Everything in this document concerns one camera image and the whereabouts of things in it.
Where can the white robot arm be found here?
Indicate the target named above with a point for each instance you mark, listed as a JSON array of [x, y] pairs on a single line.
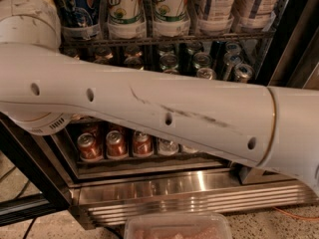
[[275, 129]]

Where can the blue pepsi can with portrait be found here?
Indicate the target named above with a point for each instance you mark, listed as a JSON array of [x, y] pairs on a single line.
[[79, 19]]

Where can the white 7up can left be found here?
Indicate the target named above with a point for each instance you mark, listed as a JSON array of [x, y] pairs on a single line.
[[125, 16]]

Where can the red can front left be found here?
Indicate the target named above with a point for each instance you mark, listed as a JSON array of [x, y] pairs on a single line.
[[89, 148]]

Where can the clear plastic food container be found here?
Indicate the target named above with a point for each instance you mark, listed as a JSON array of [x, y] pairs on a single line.
[[178, 226]]

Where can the white 7up can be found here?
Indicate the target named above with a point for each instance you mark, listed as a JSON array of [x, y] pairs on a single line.
[[125, 16], [169, 16]]

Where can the white labelled can right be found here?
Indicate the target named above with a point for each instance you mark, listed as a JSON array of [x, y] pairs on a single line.
[[252, 15]]

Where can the water bottle middle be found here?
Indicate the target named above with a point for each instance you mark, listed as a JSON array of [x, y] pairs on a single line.
[[188, 149]]

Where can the red can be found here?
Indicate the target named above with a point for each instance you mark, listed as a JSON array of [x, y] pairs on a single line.
[[89, 148], [142, 144], [116, 145]]

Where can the white labelled can left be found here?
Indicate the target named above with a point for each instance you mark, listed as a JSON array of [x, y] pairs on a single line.
[[214, 16]]

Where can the white labelled can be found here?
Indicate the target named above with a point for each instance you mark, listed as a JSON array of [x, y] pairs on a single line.
[[252, 15], [214, 16]]

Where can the water bottle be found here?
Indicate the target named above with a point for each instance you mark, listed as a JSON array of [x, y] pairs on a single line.
[[167, 147], [188, 149]]

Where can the water bottle left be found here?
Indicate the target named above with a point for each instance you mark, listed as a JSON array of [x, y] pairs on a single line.
[[167, 147]]

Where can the green can front left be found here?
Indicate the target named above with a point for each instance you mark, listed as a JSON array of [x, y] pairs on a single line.
[[171, 71]]

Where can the silver slim can front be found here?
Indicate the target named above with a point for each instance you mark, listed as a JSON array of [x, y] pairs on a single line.
[[243, 73]]

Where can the red can front middle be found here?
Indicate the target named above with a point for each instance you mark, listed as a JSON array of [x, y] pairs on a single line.
[[116, 145]]

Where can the green can front right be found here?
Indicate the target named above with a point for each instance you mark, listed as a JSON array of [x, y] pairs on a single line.
[[206, 73]]

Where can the green can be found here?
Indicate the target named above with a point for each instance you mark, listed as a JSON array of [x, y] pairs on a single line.
[[206, 73], [171, 71]]

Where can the red can front right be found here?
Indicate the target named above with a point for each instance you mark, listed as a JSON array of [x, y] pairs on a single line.
[[142, 144]]

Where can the white 7up can right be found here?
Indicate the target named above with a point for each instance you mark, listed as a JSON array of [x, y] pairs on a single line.
[[169, 16]]

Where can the stainless steel fridge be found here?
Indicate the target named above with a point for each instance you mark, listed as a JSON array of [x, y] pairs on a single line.
[[51, 176]]

